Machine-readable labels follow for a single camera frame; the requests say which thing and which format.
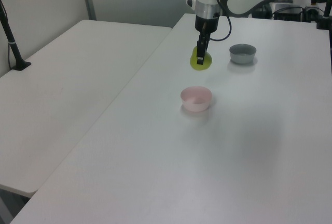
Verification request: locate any black gripper silver flange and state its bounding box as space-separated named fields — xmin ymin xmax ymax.
xmin=195 ymin=0 xmax=221 ymax=65

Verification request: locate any green pear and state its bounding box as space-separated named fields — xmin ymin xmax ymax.
xmin=189 ymin=46 xmax=214 ymax=72

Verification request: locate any grey bowl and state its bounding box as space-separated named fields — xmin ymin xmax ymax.
xmin=229 ymin=43 xmax=257 ymax=65

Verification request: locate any pink bowl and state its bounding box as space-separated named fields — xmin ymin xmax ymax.
xmin=180 ymin=86 xmax=213 ymax=113

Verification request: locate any dark grey green device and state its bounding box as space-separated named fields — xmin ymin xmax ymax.
xmin=251 ymin=5 xmax=273 ymax=19

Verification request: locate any black electronics box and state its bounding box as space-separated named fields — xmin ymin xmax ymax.
xmin=272 ymin=4 xmax=305 ymax=22

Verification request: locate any black camera stand pole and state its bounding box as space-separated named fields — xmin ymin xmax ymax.
xmin=0 ymin=0 xmax=32 ymax=72

